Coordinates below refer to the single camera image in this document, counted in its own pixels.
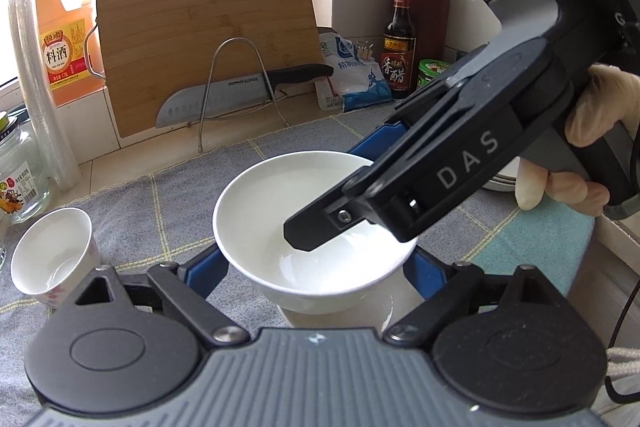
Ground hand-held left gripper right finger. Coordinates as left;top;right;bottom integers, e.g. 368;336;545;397
382;249;557;351

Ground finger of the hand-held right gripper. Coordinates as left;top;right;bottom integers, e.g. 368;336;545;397
283;159;427;253
346;79;467;164

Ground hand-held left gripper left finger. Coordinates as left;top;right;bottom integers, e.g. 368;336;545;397
75;249;251;351

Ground white bowl pale flower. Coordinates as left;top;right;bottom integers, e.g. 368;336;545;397
212;150;418;313

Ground white bowl pink flowers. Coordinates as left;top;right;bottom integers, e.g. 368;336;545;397
277;277;427;334

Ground person's right hand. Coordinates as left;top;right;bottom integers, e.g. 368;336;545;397
515;63;640;216

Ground blue white salt bag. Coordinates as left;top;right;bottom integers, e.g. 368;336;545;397
316;27;396;112

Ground dark vinegar bottle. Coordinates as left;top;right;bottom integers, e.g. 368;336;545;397
381;0;418;99

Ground teal grey checked towel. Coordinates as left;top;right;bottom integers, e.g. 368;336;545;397
0;109;598;413

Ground green lid jar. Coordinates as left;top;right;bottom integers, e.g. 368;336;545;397
417;58;454;96

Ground dark red knife block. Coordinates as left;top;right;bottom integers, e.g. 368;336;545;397
410;0;457;68

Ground small white cup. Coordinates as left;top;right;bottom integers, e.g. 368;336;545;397
10;208;100;310

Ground glass jar with lid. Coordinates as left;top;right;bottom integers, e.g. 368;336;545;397
0;109;51;224

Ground bamboo cutting board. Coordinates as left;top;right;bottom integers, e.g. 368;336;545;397
94;0;326;138

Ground stack of plastic cups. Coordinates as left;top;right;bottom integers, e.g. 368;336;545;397
7;0;82;190

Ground orange cooking wine bottle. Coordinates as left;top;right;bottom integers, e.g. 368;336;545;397
36;0;106;108

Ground steel wire rack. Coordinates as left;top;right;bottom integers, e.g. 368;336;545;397
198;37;292;152

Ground steel kitchen knife black handle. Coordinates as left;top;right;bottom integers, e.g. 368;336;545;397
155;63;334;129

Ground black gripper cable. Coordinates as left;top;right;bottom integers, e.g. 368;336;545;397
604;272;640;403

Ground white cord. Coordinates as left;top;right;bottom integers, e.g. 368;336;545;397
605;347;640;379

